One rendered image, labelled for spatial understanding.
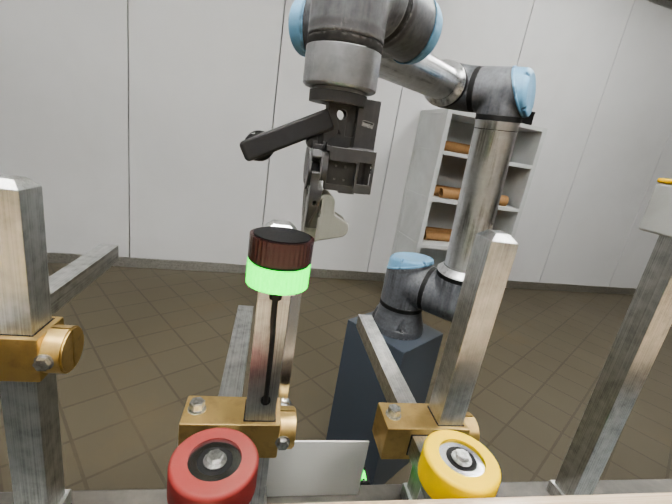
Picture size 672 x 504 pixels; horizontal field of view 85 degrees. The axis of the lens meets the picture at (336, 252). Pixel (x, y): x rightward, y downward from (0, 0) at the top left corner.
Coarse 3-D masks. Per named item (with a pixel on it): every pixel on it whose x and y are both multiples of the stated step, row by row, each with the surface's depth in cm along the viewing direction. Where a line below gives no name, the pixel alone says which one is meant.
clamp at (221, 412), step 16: (208, 400) 46; (224, 400) 46; (240, 400) 47; (192, 416) 43; (208, 416) 43; (224, 416) 44; (240, 416) 44; (288, 416) 46; (192, 432) 42; (256, 432) 44; (272, 432) 44; (288, 432) 45; (272, 448) 45; (288, 448) 45
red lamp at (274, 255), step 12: (252, 240) 33; (264, 240) 32; (312, 240) 34; (252, 252) 33; (264, 252) 32; (276, 252) 32; (288, 252) 32; (300, 252) 32; (312, 252) 35; (264, 264) 32; (276, 264) 32; (288, 264) 32; (300, 264) 33
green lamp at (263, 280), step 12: (252, 264) 33; (252, 276) 33; (264, 276) 32; (276, 276) 32; (288, 276) 33; (300, 276) 33; (252, 288) 33; (264, 288) 33; (276, 288) 33; (288, 288) 33; (300, 288) 34
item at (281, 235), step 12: (264, 228) 35; (276, 228) 36; (288, 228) 37; (276, 240) 32; (288, 240) 32; (300, 240) 33; (276, 300) 35; (288, 300) 39; (276, 312) 36; (264, 396) 42
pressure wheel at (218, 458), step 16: (208, 432) 37; (224, 432) 37; (240, 432) 37; (176, 448) 34; (192, 448) 35; (208, 448) 35; (224, 448) 36; (240, 448) 35; (256, 448) 36; (176, 464) 33; (192, 464) 33; (208, 464) 33; (224, 464) 34; (240, 464) 34; (256, 464) 34; (176, 480) 31; (192, 480) 32; (208, 480) 32; (224, 480) 32; (240, 480) 32; (256, 480) 35; (176, 496) 31; (192, 496) 30; (208, 496) 30; (224, 496) 31; (240, 496) 32
